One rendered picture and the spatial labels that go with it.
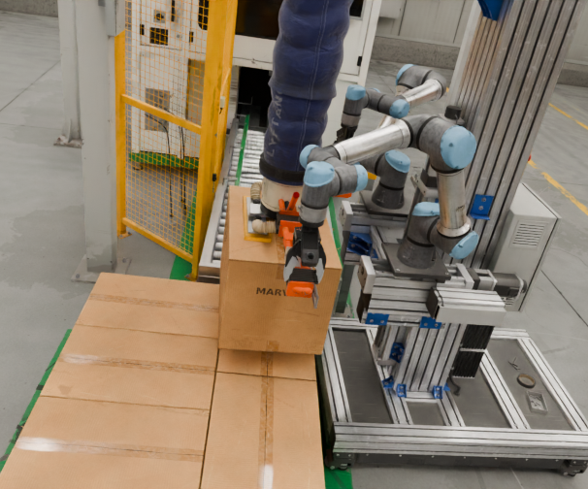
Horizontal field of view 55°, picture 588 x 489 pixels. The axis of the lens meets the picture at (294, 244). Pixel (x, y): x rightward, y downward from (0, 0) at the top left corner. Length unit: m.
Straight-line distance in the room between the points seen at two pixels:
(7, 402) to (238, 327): 1.31
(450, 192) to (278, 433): 1.01
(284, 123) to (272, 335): 0.77
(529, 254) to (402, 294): 0.58
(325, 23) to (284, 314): 1.00
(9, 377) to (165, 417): 1.20
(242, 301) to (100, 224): 1.71
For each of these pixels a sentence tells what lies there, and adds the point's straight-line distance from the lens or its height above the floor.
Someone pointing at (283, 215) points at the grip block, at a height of 1.22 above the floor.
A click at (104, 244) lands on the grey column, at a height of 0.23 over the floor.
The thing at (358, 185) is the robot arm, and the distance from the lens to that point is 1.57.
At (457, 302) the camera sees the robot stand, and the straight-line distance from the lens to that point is 2.22.
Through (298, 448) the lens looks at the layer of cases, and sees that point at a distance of 2.07.
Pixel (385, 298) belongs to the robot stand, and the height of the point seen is 0.89.
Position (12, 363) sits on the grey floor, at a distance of 3.22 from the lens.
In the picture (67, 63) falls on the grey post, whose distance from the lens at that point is 5.58.
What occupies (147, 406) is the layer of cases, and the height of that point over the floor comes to 0.54.
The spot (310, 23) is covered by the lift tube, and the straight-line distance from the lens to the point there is 1.88.
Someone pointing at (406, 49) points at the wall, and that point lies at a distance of 11.63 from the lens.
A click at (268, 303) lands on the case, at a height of 0.90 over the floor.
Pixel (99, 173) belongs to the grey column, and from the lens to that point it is 3.45.
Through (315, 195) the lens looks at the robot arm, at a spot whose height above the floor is 1.49.
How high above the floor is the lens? 2.10
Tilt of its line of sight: 29 degrees down
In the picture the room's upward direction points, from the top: 9 degrees clockwise
